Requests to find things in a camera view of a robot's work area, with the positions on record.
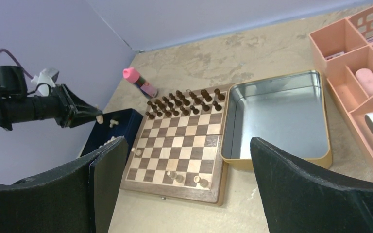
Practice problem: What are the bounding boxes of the orange plastic file organizer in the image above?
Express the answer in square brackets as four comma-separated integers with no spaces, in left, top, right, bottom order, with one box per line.
[309,6,373,171]

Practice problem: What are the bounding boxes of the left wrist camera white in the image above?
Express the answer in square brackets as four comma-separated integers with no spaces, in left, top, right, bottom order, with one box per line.
[31,67,59,96]

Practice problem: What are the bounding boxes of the wooden chess board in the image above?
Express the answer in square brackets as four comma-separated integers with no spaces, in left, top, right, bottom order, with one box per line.
[120,84,230,205]

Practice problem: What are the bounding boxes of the white chess piece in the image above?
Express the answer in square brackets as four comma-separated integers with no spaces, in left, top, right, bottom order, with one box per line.
[167,171,184,183]
[131,148,143,157]
[193,175,209,188]

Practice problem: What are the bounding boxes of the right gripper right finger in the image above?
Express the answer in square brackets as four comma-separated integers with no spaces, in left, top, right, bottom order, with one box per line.
[250,137,373,233]

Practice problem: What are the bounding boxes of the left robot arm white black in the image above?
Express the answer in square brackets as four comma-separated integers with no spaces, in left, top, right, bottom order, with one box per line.
[0,66,102,131]

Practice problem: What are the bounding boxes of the pink capped bottle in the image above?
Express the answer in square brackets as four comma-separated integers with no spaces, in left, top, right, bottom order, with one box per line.
[122,67,158,99]

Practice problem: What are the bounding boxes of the pink eraser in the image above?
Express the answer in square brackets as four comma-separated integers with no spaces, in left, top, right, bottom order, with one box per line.
[355,68,373,96]

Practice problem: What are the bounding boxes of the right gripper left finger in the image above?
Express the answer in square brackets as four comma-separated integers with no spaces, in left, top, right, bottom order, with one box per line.
[0,137,128,233]

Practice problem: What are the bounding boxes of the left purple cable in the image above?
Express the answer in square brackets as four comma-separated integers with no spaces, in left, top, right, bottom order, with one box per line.
[0,49,34,80]

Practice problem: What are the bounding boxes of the gold metal tin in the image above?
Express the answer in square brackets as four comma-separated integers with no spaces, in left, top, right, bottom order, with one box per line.
[220,70,333,170]

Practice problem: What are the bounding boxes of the dark chess piece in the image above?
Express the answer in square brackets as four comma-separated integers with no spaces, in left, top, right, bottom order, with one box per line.
[214,88,225,101]
[176,90,190,106]
[200,89,212,102]
[147,99,167,111]

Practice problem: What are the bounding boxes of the white chess pawn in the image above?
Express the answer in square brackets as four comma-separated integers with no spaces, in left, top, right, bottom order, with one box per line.
[109,119,119,128]
[96,115,104,124]

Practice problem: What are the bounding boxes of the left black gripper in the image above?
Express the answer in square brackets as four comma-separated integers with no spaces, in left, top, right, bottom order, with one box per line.
[9,84,103,128]

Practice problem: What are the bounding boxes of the dark blue tin lid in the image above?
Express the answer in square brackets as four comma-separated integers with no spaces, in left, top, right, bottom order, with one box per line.
[81,108,143,156]

